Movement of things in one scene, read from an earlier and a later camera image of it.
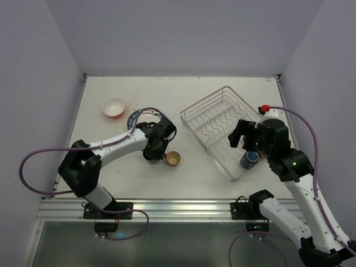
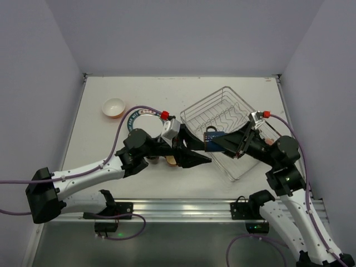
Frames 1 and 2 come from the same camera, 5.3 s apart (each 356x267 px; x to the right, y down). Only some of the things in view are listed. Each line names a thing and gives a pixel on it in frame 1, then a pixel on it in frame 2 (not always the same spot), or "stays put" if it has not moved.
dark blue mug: [249, 159] -> [209, 146]
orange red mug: [173, 158] stays put
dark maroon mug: [153, 161] stays put
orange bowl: [114, 108] stays put
